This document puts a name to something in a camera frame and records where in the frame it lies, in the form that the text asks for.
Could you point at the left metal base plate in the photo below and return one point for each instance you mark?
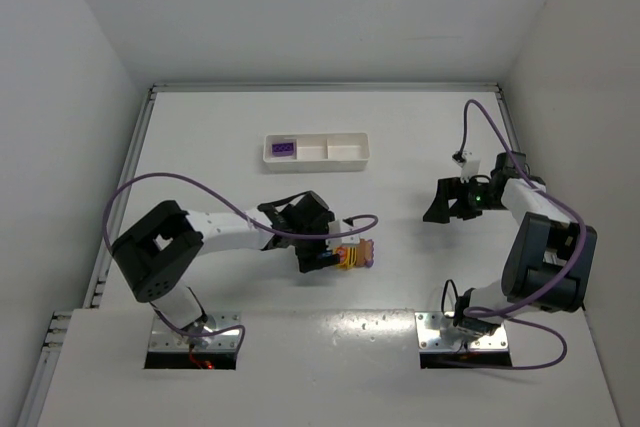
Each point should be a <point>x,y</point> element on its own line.
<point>220,333</point>

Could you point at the left aluminium frame rail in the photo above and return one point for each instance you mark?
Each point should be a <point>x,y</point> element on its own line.
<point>62,157</point>

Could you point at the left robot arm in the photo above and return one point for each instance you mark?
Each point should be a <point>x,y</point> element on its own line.
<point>156,251</point>

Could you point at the back aluminium frame rail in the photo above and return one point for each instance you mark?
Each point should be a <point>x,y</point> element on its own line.
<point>180,87</point>

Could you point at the white three-compartment tray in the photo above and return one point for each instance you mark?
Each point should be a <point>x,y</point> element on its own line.
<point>319,152</point>

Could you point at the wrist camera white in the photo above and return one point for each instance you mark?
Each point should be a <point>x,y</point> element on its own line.
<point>347,237</point>
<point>468,163</point>

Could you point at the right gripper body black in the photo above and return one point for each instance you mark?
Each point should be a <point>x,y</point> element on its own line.
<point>458,197</point>

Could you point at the brown lego brick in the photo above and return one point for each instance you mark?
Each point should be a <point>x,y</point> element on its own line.
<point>364,253</point>

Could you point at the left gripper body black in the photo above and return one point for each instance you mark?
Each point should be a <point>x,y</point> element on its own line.
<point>310,257</point>

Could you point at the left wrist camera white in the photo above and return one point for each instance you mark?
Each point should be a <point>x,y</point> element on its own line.
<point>347,237</point>

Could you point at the purple half-round lego brick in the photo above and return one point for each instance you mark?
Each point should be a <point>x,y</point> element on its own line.
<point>283,149</point>

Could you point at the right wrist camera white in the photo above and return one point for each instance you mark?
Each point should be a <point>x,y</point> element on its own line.
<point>468,163</point>

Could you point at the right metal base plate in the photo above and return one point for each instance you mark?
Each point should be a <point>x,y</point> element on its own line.
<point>437,335</point>

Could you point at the metal base plate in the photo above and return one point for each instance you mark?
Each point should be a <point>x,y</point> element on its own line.
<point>437,335</point>
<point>220,333</point>

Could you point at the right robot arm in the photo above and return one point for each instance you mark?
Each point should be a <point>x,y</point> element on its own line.
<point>550,259</point>

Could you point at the yellow oval orange-pattern lego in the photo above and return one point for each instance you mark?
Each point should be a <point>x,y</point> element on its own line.
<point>341,252</point>

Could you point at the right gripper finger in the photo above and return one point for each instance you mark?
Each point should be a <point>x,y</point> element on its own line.
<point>463,208</point>
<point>439,210</point>

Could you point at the purple crown lego brick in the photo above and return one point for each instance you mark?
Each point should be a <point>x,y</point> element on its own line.
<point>368,253</point>

